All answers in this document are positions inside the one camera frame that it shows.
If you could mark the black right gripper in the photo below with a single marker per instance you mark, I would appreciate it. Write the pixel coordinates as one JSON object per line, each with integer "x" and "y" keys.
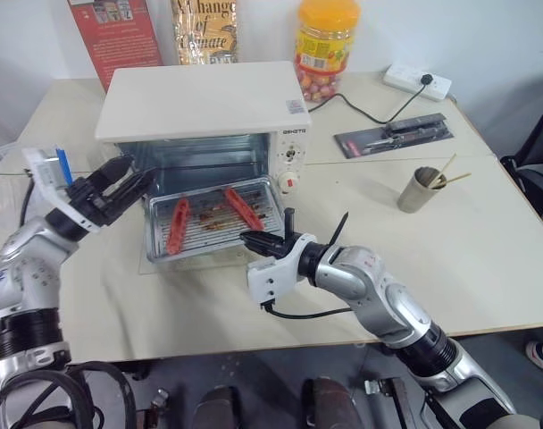
{"x": 282, "y": 246}

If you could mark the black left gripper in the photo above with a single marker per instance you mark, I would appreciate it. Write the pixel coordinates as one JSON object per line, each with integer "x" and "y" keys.
{"x": 90, "y": 203}

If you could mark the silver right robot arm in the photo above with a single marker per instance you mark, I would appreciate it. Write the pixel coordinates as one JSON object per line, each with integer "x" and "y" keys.
{"x": 387, "y": 295}

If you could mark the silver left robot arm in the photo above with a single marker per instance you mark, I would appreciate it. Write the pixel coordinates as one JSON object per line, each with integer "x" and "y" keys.
{"x": 28, "y": 272}

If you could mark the red sausage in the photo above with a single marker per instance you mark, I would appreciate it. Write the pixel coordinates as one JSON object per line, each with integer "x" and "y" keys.
{"x": 244, "y": 207}
{"x": 178, "y": 225}

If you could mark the silver metal baking tray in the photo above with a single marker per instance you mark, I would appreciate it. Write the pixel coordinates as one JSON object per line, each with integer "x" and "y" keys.
{"x": 209, "y": 237}

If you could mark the white oven knob red mark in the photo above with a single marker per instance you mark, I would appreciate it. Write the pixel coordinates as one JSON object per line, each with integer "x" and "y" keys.
{"x": 289, "y": 181}

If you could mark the glass toaster oven door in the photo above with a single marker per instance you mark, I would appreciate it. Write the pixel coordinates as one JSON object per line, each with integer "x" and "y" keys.
{"x": 191, "y": 264}

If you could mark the white toaster oven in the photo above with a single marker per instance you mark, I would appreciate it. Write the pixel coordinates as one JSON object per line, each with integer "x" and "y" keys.
{"x": 200, "y": 98}

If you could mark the brown grilled meat skewer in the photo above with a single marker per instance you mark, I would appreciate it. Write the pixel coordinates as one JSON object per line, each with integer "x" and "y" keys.
{"x": 210, "y": 222}

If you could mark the blue plastic strip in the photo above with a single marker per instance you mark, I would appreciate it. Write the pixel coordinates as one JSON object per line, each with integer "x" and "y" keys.
{"x": 65, "y": 166}

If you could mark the red book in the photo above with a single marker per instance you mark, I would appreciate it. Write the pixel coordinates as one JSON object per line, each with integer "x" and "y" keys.
{"x": 119, "y": 44}

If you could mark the grey metal cup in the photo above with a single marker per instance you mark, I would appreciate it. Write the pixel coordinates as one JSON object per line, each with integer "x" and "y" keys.
{"x": 416, "y": 192}

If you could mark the tan climate book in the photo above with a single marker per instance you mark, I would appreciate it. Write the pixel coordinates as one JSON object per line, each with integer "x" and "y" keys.
{"x": 204, "y": 33}

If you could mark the black tool blister package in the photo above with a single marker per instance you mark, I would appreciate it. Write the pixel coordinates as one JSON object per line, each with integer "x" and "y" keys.
{"x": 394, "y": 136}

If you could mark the dark rounded shape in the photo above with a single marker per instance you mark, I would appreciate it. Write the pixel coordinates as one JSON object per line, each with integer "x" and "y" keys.
{"x": 331, "y": 404}
{"x": 222, "y": 409}

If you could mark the clear plastic candy jar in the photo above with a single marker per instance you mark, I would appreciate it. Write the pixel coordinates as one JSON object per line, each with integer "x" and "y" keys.
{"x": 325, "y": 62}

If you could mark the wooden stick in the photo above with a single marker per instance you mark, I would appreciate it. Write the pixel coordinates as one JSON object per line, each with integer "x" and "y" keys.
{"x": 459, "y": 179}
{"x": 448, "y": 166}

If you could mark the white power strip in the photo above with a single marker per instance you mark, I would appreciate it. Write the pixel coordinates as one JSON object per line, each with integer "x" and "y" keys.
{"x": 414, "y": 80}

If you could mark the black power plug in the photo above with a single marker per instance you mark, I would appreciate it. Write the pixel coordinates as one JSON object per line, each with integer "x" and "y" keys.
{"x": 426, "y": 79}

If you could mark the orange jar lid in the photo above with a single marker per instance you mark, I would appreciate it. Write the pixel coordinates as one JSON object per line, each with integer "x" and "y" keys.
{"x": 328, "y": 13}

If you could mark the black office chair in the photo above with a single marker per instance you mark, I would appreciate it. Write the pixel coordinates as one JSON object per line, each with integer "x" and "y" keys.
{"x": 535, "y": 156}

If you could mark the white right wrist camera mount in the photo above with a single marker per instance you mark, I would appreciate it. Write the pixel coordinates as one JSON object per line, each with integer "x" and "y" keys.
{"x": 271, "y": 279}

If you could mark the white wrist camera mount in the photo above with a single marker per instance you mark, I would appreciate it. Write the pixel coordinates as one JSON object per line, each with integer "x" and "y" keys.
{"x": 44, "y": 172}
{"x": 271, "y": 279}

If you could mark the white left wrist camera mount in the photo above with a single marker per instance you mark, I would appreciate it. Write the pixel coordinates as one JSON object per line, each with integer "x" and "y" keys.
{"x": 44, "y": 172}

